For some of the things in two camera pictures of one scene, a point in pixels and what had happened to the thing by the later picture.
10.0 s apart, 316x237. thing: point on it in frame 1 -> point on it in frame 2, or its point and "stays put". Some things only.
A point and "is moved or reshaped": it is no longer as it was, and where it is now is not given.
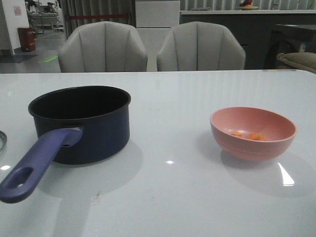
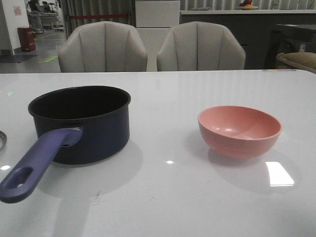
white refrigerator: [153, 20] stays put
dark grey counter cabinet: [252, 29] stays put
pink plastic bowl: [251, 134] is moved or reshaped
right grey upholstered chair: [198, 46] stays put
